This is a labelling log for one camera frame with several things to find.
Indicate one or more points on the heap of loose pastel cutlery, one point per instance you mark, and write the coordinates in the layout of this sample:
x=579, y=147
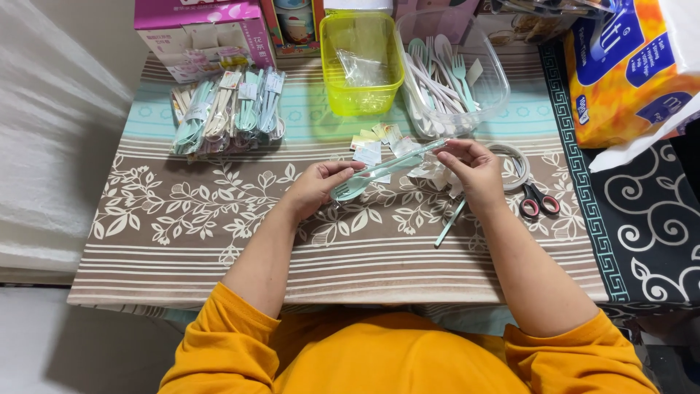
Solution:
x=440, y=90

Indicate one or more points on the pale purple box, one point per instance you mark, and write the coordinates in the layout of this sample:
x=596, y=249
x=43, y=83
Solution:
x=437, y=13

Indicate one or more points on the clear tape roll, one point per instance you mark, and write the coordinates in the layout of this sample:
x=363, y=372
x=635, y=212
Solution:
x=522, y=158

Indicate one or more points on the pile of packed cutlery sets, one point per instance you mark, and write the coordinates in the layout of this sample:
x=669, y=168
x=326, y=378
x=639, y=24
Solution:
x=227, y=112

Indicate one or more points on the clear plastic bags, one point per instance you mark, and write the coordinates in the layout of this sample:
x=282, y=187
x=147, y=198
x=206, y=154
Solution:
x=362, y=63

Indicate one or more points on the person's left hand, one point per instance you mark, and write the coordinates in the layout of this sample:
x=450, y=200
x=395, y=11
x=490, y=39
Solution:
x=311, y=189

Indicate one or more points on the heap of clear wrappers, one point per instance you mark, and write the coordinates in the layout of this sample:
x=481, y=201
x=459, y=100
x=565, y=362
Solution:
x=435, y=175

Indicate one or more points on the person's right hand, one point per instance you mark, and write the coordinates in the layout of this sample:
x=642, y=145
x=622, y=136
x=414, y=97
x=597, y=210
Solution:
x=478, y=175

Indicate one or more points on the person's orange shirt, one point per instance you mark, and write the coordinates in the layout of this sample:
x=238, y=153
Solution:
x=394, y=355

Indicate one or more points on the yellow-green plastic container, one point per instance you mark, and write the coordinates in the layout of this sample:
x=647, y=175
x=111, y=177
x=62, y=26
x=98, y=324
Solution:
x=358, y=101

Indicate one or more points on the black swirl pattern tablecloth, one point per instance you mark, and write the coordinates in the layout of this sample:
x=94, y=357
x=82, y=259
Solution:
x=651, y=230

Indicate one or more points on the white cloth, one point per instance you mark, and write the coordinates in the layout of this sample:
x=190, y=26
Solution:
x=54, y=137

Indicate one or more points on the green plastic chopstick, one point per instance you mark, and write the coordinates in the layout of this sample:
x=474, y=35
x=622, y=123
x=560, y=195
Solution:
x=449, y=224

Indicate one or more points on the pile of small paper labels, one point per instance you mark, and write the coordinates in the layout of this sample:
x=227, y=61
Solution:
x=374, y=145

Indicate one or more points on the brown floral striped tablecloth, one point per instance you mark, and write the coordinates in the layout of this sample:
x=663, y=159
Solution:
x=219, y=246

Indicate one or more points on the colourful printed box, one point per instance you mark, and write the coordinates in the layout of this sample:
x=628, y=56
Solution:
x=292, y=27

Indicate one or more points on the green cutlery set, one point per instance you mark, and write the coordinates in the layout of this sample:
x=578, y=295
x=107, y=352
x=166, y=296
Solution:
x=383, y=168

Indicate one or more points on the orange tissue pack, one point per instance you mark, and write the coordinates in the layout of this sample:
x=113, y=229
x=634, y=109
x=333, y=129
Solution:
x=618, y=82

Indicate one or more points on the clear plastic container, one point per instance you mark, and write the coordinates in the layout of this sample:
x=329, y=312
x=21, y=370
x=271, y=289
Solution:
x=492, y=82

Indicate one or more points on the pink printed carton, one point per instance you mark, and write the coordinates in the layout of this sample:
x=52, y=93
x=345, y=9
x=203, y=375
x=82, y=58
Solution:
x=202, y=33

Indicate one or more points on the black and red scissors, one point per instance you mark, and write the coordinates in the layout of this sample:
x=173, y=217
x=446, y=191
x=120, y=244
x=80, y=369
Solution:
x=533, y=200

